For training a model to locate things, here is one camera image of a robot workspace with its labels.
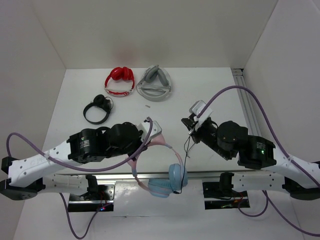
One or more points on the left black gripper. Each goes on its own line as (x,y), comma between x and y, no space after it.
(140,142)

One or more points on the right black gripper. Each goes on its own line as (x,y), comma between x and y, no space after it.
(189,126)

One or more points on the pink blue cat-ear headphones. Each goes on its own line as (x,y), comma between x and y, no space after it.
(173,181)

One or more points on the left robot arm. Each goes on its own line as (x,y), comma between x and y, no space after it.
(69,167)

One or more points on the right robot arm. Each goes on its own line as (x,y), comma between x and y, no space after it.
(271,170)

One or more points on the black headphones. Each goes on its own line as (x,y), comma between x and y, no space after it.
(98,110)

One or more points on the grey white headphones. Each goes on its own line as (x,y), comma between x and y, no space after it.
(155,84)

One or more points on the red headphones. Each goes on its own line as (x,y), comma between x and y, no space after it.
(120,82)

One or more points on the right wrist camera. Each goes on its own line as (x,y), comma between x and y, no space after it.
(199,114)

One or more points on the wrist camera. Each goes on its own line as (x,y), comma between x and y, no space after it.
(199,114)
(148,132)

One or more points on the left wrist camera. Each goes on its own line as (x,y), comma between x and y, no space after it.
(148,132)

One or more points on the aluminium side rail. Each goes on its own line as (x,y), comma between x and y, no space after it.
(246,103)

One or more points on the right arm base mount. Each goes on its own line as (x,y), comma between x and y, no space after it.
(215,199)

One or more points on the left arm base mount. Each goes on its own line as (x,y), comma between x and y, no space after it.
(99,196)

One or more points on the aluminium front rail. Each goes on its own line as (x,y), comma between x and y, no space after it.
(158,175)

